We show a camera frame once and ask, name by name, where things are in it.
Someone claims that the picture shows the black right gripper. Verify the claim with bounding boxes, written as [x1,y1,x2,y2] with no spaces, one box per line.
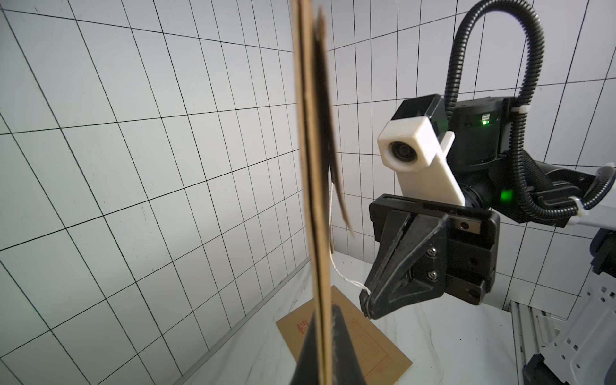
[359,194,500,319]

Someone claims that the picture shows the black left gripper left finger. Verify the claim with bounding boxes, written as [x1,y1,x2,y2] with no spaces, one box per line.
[290,317,318,385]

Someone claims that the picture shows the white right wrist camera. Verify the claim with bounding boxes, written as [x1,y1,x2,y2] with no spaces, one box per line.
[378,94,465,206]

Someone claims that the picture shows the lower brown kraft file bags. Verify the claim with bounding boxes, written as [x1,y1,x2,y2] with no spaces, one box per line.
[276,286,412,384]

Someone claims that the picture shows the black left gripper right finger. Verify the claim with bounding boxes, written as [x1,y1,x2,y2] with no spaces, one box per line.
[332,304,366,385]

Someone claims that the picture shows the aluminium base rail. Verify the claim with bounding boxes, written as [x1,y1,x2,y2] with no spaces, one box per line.
[508,300,567,385]

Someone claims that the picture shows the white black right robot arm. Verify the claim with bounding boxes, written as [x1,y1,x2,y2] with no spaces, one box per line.
[332,1,615,322]

